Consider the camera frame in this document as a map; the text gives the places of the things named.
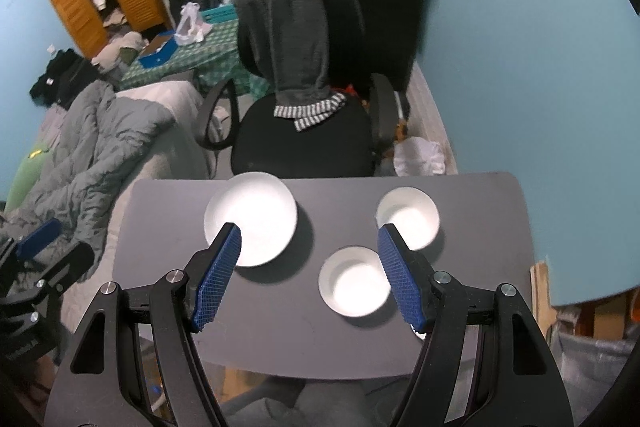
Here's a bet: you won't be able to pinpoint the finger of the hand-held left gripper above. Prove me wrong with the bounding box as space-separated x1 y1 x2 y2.
0 219 63 275
20 241 96 300

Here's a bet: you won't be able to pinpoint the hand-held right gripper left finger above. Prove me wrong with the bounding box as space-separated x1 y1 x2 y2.
42 221 243 427

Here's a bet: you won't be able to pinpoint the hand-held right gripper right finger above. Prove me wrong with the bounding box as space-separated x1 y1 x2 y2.
376 223 574 427

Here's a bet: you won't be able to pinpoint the white plate black rim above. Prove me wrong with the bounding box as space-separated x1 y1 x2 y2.
204 172 299 268

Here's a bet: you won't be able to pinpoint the green pillow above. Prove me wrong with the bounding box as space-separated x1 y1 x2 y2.
5 149 51 212

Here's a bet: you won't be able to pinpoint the grey quilted duvet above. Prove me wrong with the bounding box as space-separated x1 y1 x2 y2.
0 82 173 268

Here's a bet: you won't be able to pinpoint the white plastic bag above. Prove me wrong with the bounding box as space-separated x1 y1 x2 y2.
393 138 446 176
175 2 206 46

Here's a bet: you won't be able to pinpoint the wooden board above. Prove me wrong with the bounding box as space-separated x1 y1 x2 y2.
531 259 553 308

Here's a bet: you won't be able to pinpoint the black office chair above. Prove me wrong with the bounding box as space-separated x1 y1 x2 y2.
194 0 401 180

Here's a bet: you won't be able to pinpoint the black clothes pile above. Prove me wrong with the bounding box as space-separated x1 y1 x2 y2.
29 49 101 108

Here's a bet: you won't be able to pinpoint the white bed sheet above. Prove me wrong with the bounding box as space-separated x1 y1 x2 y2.
116 79 216 182

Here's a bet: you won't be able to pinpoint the grey plastic bag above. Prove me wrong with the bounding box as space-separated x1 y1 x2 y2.
547 307 636 408

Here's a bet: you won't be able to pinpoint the pale clothes pile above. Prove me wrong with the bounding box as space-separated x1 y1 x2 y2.
92 31 148 70

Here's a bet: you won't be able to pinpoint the brown cardboard box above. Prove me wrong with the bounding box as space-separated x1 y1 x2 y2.
592 294 636 338

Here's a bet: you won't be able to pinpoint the blue cardboard box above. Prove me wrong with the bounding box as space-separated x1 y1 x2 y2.
138 32 177 68

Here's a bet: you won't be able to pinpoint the green checkered tablecloth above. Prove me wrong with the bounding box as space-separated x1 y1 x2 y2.
120 19 273 98

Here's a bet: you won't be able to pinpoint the grey sweater striped cuffs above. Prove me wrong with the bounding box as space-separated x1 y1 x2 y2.
235 0 348 132

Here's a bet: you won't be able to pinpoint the teal plastic crate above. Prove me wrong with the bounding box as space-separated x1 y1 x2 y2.
200 4 238 25

